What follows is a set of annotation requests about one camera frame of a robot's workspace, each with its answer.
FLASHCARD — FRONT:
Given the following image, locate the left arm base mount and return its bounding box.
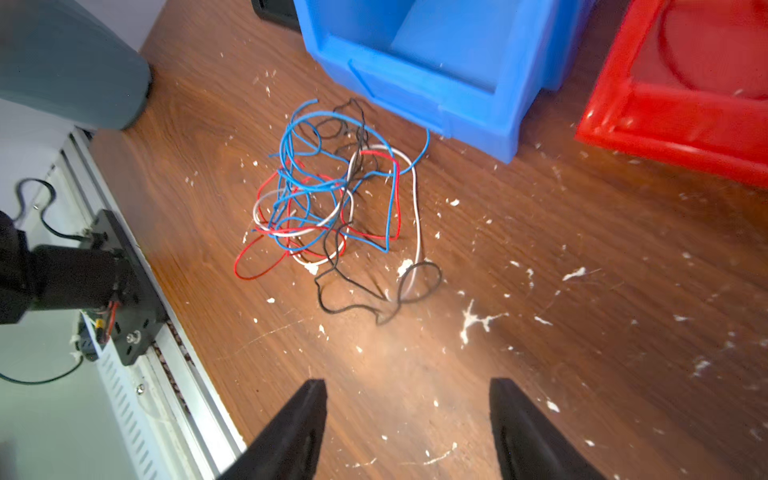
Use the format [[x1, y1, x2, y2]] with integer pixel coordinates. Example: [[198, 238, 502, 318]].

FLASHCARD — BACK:
[[84, 209, 169, 366]]

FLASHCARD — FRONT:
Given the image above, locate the small green potted plant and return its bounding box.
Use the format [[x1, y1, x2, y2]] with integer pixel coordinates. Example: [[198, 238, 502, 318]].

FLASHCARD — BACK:
[[1, 1, 152, 130]]

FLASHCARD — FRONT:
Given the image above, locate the coloured cable bundle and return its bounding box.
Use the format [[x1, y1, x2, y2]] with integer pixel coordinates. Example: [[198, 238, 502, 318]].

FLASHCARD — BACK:
[[232, 97, 444, 326]]

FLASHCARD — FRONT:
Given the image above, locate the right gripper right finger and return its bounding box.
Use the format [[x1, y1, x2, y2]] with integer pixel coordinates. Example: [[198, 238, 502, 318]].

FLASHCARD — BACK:
[[489, 378, 603, 480]]

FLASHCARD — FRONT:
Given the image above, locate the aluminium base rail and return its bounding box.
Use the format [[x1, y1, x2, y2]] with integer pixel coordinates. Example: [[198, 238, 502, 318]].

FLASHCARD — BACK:
[[60, 128, 247, 479]]

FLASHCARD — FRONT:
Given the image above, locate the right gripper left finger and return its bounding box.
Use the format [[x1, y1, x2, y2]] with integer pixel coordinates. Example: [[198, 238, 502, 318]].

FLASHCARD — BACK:
[[218, 379, 328, 480]]

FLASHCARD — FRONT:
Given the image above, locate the blue plastic bin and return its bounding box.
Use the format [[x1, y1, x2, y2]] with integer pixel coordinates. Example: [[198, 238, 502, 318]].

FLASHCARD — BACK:
[[295, 0, 593, 163]]

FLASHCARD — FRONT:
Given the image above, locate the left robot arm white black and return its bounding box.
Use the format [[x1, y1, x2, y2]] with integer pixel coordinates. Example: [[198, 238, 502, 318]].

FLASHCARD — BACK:
[[1, 214, 132, 325]]

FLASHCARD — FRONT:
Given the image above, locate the black plastic bin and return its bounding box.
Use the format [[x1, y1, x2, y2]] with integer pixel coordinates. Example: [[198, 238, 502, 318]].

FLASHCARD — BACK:
[[251, 0, 301, 32]]

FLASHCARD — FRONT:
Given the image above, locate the red plastic bin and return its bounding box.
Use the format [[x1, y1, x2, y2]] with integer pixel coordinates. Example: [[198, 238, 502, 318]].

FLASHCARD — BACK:
[[576, 1, 767, 187]]

